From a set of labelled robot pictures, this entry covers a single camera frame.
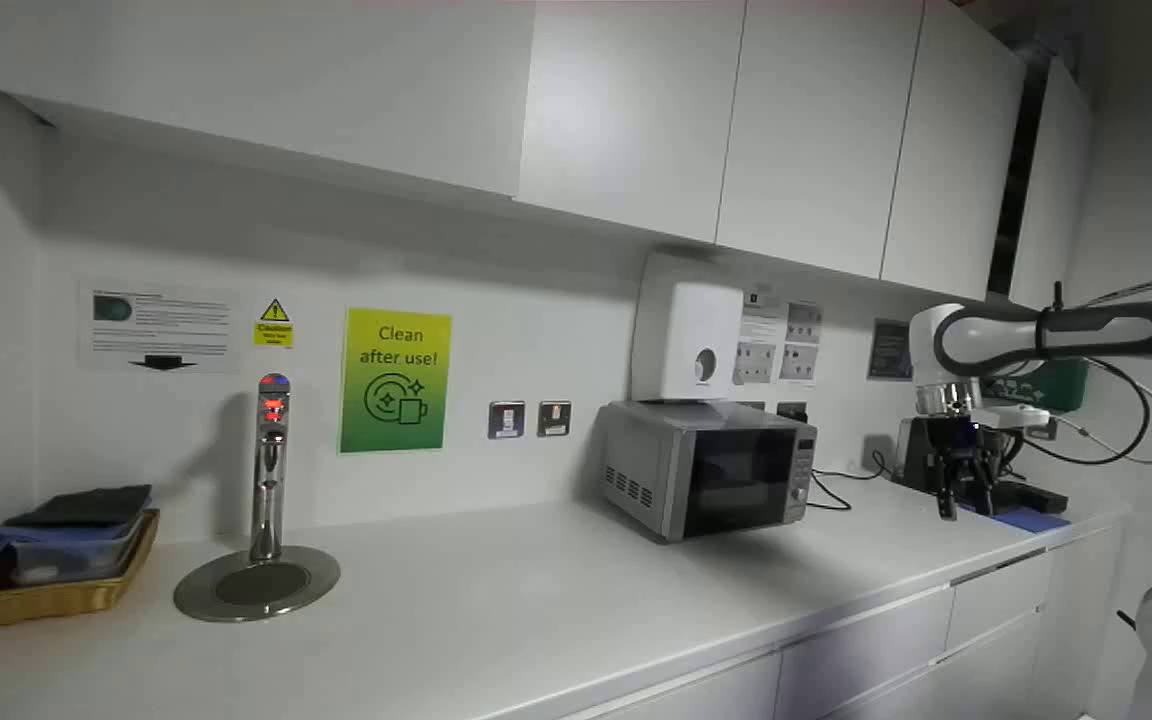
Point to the grey wall socket plate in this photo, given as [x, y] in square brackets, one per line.
[879, 455]

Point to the black flat device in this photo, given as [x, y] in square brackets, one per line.
[1045, 503]

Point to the green yellow cleaning poster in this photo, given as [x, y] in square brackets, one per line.
[397, 381]

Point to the black folded cloth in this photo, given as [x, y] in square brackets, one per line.
[83, 506]

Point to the white drawer front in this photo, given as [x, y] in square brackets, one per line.
[996, 603]

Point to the blue cloth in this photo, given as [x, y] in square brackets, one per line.
[43, 548]

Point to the white wall cabinet door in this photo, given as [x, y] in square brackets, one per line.
[818, 133]
[630, 112]
[1056, 187]
[958, 163]
[271, 83]

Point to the yellow warning sticker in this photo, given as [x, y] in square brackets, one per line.
[272, 325]

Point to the small white paper notice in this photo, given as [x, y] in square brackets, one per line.
[763, 304]

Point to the yellow tray with cloths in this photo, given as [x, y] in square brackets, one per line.
[57, 603]

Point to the white notice sign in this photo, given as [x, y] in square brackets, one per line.
[161, 325]

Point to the blue mat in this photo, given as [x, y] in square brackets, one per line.
[1029, 522]

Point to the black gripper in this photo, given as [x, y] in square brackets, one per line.
[966, 455]

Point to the white base cabinet front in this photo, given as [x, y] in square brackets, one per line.
[699, 693]
[862, 660]
[1082, 612]
[996, 680]

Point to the round steel drain plate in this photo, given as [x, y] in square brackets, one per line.
[258, 585]

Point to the silver microwave oven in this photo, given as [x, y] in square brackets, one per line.
[656, 464]

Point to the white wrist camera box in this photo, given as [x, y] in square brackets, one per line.
[1025, 420]

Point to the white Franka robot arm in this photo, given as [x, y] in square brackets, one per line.
[1108, 329]

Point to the dark framed wall sign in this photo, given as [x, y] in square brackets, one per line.
[889, 350]

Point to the chrome water tap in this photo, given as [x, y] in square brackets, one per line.
[271, 464]

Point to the paper sheet with pictures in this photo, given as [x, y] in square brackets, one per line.
[752, 362]
[802, 362]
[805, 321]

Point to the silver wall socket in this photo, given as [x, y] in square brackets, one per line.
[748, 402]

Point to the white wall dispenser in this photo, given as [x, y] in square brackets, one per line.
[683, 343]

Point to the black double wall socket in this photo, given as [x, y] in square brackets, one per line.
[792, 411]

